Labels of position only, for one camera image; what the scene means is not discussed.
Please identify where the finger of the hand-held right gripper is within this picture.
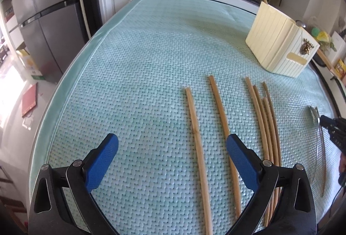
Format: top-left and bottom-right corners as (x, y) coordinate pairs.
(319, 115), (346, 154)
(338, 153), (346, 187)

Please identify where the wooden cutting board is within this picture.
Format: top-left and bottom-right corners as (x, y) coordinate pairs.
(316, 48), (337, 73)

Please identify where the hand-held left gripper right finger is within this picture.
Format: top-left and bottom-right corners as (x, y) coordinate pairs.
(226, 134), (317, 235)

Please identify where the red board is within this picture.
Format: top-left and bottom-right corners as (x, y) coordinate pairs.
(22, 83), (38, 118)

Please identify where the clear plastic bag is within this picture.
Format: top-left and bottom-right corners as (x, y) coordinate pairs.
(308, 17), (338, 53)

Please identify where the yellow snack container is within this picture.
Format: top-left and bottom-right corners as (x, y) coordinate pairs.
(335, 59), (346, 75)

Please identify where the grey refrigerator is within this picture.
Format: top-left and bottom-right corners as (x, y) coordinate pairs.
(10, 0), (91, 84)

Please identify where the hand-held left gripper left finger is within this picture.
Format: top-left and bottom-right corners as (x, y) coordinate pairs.
(28, 133), (119, 235)

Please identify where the light green woven mat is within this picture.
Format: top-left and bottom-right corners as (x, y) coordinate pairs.
(28, 0), (337, 235)

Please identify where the white knife holder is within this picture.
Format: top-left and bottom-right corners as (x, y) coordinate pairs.
(331, 31), (346, 62)

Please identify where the cream ribbed utensil box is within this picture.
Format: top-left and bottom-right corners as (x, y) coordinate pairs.
(245, 1), (321, 79)

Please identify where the yellow cardboard box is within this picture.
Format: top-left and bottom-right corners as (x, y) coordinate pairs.
(19, 50), (45, 80)

